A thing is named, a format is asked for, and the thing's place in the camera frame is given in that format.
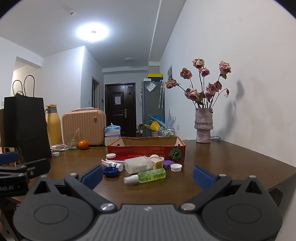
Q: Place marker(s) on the pink flower pot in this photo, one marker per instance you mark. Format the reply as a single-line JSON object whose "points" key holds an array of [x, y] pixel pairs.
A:
{"points": [[155, 134]]}

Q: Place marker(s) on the clear drinking glass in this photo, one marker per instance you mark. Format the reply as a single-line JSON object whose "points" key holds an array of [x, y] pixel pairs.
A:
{"points": [[71, 141]]}

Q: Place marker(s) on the grey refrigerator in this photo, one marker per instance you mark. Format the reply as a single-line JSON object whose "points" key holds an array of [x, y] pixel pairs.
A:
{"points": [[150, 109]]}

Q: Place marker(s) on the purple lavender bunch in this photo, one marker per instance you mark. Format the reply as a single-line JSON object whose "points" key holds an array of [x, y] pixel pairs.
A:
{"points": [[171, 120]]}

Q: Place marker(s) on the blue white tissue pack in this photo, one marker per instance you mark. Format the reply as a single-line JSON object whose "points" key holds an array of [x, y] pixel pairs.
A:
{"points": [[112, 135]]}

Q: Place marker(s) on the blue bottle cap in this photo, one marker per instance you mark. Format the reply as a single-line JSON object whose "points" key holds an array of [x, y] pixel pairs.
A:
{"points": [[111, 172]]}

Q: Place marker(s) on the small white round cap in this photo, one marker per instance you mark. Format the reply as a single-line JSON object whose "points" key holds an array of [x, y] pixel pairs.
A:
{"points": [[55, 154]]}

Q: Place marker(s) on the black paper bag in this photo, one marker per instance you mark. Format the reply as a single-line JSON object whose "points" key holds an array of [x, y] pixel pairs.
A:
{"points": [[23, 120]]}

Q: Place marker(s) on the black eyeglasses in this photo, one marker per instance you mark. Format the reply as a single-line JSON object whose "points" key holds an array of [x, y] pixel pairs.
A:
{"points": [[215, 138]]}

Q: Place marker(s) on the row of small bottles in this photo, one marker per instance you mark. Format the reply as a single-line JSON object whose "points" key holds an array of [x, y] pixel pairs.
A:
{"points": [[167, 132]]}

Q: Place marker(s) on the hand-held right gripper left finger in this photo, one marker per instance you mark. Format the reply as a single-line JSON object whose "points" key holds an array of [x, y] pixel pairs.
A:
{"points": [[92, 177]]}

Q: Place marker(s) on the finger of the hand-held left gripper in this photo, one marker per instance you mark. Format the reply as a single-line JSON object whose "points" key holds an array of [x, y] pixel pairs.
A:
{"points": [[8, 158], [38, 168]]}

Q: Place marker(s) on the white ribbed cap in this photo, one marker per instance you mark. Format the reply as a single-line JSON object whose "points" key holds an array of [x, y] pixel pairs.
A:
{"points": [[176, 167]]}

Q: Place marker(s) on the round ceiling light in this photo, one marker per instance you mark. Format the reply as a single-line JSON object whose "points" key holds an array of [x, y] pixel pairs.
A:
{"points": [[92, 32]]}

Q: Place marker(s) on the orange fruit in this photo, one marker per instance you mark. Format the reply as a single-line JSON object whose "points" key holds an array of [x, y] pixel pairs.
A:
{"points": [[83, 144]]}

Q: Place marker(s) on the dried pink roses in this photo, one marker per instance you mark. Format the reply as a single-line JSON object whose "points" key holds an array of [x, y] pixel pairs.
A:
{"points": [[209, 89]]}

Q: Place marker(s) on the white door notice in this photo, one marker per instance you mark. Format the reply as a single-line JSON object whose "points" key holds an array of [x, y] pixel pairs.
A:
{"points": [[118, 99]]}

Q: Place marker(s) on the purple lid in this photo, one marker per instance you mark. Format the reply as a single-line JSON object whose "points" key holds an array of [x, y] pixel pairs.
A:
{"points": [[168, 164]]}

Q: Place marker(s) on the brown cardboard carton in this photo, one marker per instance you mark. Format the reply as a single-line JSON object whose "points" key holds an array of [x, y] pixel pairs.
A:
{"points": [[139, 131]]}

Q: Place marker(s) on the framed wall picture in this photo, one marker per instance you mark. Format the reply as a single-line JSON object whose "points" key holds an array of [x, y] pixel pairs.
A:
{"points": [[170, 73]]}

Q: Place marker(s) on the smoke detector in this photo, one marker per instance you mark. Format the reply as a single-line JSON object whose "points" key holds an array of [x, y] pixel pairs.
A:
{"points": [[72, 12]]}

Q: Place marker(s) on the red cardboard box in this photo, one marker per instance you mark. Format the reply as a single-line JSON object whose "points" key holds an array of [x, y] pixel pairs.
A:
{"points": [[143, 153]]}

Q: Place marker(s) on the dark entrance door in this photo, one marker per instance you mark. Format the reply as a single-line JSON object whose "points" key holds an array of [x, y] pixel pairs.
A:
{"points": [[120, 111]]}

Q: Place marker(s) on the clear plastic pouch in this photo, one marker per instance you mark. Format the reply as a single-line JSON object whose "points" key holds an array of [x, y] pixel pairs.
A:
{"points": [[150, 86]]}

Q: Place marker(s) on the yellow insulated bottle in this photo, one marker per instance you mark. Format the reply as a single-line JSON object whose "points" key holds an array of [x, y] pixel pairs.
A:
{"points": [[53, 125]]}

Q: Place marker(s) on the pink ribbed suitcase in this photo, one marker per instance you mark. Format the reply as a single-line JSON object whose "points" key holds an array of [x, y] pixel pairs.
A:
{"points": [[85, 126]]}

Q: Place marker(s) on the white nozzle spray bottle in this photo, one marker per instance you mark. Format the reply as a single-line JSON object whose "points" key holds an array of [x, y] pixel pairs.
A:
{"points": [[113, 165]]}

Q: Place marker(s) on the yellow watering can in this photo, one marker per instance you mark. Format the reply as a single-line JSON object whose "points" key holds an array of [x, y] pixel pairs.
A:
{"points": [[152, 126]]}

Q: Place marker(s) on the pink ceramic vase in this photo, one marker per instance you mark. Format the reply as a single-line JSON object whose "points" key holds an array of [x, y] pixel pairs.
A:
{"points": [[204, 126]]}

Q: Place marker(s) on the translucent white square bottle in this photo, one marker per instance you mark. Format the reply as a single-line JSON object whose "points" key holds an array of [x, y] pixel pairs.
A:
{"points": [[137, 165]]}

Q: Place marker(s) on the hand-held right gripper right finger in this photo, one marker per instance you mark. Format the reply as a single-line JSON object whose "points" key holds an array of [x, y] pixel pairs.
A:
{"points": [[203, 179]]}

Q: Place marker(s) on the folded umbrella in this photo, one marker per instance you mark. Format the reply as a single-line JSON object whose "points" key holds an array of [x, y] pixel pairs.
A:
{"points": [[161, 92]]}

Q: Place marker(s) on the green spray bottle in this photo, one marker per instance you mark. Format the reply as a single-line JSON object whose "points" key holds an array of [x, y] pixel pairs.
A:
{"points": [[151, 175]]}

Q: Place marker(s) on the blue plastic rack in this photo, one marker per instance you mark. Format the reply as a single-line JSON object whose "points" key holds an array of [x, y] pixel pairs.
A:
{"points": [[158, 118]]}

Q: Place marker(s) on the small hallway ceiling light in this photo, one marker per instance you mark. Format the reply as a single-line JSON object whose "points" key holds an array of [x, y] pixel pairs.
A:
{"points": [[129, 60]]}

